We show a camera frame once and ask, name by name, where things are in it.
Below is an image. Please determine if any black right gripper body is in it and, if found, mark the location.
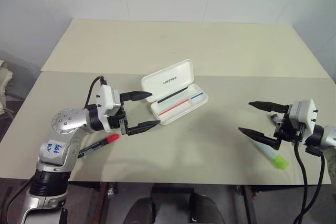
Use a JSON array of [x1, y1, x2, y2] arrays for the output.
[[272, 112, 307, 145]]

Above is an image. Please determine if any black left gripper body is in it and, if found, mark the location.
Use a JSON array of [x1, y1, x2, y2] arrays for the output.
[[107, 100, 131, 136]]

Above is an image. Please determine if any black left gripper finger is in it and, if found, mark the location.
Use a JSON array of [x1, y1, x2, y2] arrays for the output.
[[127, 120, 161, 136], [120, 91, 153, 103]]

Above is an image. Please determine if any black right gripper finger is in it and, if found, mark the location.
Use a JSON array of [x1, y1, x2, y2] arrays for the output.
[[238, 126, 283, 151], [248, 101, 289, 113]]

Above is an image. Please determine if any black marker with red cap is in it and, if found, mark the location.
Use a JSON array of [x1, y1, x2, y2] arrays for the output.
[[78, 134, 120, 159]]

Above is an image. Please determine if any pale highlighter with green cap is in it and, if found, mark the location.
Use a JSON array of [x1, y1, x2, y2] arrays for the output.
[[250, 138, 290, 170]]

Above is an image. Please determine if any white plastic pencil case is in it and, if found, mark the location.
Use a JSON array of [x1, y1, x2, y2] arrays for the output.
[[141, 59, 210, 126]]

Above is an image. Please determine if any red and blue pencil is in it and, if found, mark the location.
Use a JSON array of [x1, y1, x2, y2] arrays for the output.
[[157, 92, 205, 116]]

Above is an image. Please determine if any thin black pen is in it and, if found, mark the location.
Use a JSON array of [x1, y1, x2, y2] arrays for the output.
[[157, 87, 188, 104]]

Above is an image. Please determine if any dark metal table leg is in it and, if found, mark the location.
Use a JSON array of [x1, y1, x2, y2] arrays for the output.
[[240, 184, 257, 224], [93, 182, 109, 224]]

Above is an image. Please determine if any dark rounded shape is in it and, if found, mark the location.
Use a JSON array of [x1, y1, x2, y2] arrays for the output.
[[123, 197, 158, 224], [188, 192, 226, 224]]

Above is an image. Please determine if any beige cloth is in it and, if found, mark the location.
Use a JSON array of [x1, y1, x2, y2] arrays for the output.
[[0, 60, 13, 116]]

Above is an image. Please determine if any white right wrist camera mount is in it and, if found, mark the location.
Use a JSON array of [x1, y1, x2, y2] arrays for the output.
[[288, 99, 319, 134]]

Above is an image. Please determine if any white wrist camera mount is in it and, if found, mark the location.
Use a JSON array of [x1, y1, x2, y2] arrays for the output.
[[96, 84, 123, 133], [288, 99, 319, 134]]

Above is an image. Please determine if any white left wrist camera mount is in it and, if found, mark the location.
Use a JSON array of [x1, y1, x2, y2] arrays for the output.
[[96, 84, 123, 133]]

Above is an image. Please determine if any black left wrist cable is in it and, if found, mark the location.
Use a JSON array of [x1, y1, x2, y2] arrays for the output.
[[84, 76, 108, 109]]

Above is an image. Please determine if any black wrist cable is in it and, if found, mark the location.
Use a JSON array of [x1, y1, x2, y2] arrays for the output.
[[292, 140, 326, 224], [84, 76, 108, 109]]

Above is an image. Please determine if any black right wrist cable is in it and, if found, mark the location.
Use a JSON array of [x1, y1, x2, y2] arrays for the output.
[[292, 140, 326, 224]]

